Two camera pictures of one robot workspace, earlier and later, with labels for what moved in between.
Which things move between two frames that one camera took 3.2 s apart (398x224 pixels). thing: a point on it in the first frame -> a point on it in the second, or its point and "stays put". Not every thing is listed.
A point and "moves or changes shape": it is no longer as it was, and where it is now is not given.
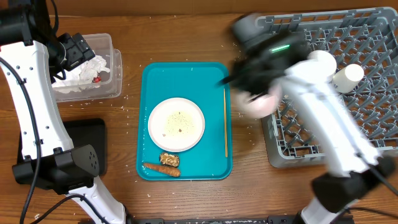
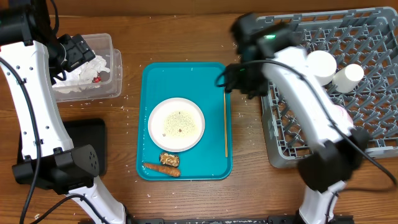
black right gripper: [238, 81] stays put
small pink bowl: [257, 105] moves or changes shape
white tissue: [77, 79] stays put
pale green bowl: [326, 64] stays put
